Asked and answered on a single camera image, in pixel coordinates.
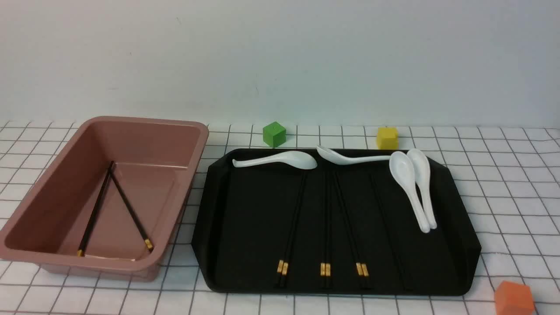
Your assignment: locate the black chopstick gold band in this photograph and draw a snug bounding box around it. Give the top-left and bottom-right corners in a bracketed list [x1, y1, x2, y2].
[280, 171, 308, 288]
[324, 170, 332, 289]
[332, 171, 367, 291]
[320, 170, 328, 290]
[337, 172, 371, 291]
[275, 170, 305, 287]

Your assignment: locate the white ceramic spoon left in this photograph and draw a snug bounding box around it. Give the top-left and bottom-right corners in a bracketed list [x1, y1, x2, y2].
[232, 151, 318, 170]

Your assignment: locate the white ceramic spoon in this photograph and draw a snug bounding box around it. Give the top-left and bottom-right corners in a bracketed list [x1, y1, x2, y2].
[389, 151, 431, 233]
[407, 149, 437, 230]
[316, 145, 390, 165]
[232, 151, 318, 170]

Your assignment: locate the green cube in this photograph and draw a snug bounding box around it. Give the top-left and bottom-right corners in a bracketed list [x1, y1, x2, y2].
[262, 121, 287, 148]

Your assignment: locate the white ceramic spoon middle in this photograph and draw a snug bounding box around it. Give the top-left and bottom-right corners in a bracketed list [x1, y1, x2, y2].
[316, 145, 390, 165]

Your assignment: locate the yellow cube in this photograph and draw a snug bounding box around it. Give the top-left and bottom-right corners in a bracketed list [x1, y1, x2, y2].
[376, 127, 399, 150]

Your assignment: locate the black plastic tray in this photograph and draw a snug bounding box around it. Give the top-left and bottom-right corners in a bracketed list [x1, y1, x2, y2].
[192, 149, 482, 296]

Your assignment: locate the white ceramic spoon rightmost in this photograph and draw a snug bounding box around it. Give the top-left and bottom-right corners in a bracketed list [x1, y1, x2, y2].
[407, 149, 437, 230]

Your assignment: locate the black chopstick in bin right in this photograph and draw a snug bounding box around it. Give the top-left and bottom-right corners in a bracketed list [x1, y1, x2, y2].
[108, 167, 154, 253]

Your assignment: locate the black chopstick in bin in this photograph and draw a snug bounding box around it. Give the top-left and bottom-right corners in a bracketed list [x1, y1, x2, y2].
[108, 167, 154, 253]
[77, 160, 114, 257]

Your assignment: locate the pink rectangular plastic bin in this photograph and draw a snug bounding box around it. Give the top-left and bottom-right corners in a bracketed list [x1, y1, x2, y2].
[1, 116, 209, 282]

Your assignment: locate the black chopstick in bin left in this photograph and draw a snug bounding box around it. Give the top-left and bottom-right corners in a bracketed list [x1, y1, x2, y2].
[77, 160, 114, 257]

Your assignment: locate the orange cube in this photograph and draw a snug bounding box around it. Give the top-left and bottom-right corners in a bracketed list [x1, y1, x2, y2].
[494, 281, 536, 315]

